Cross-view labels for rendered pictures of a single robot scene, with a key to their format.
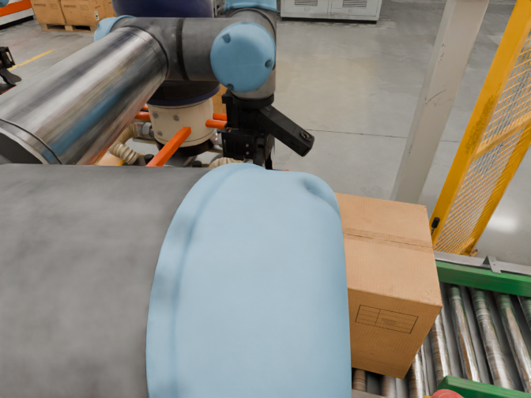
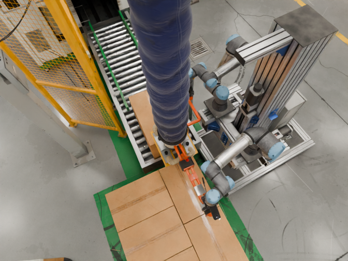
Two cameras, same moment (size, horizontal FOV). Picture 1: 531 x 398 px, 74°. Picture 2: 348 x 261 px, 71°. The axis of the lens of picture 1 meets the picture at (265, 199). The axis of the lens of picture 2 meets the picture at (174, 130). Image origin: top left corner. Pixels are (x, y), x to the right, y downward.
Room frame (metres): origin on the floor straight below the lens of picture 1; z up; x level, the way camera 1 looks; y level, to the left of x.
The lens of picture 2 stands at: (1.32, 0.90, 3.02)
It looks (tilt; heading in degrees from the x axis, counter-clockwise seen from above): 64 degrees down; 236
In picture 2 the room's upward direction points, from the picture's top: 5 degrees counter-clockwise
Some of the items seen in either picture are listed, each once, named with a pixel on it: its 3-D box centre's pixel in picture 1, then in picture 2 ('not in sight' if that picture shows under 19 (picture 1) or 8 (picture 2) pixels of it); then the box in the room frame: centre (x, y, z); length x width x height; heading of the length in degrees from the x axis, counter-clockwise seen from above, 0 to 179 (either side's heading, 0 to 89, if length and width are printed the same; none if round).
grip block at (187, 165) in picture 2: not in sight; (186, 163); (0.95, 0.47, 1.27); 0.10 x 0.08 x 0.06; 166
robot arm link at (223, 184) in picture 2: not in sight; (222, 184); (0.93, 0.78, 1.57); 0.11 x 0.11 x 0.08; 1
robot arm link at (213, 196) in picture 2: not in sight; (213, 197); (1.03, 0.79, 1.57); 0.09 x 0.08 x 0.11; 1
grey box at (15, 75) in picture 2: not in sight; (13, 72); (1.58, -0.81, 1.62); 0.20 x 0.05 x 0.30; 77
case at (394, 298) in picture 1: (322, 272); (159, 121); (0.77, -0.20, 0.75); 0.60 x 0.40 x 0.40; 76
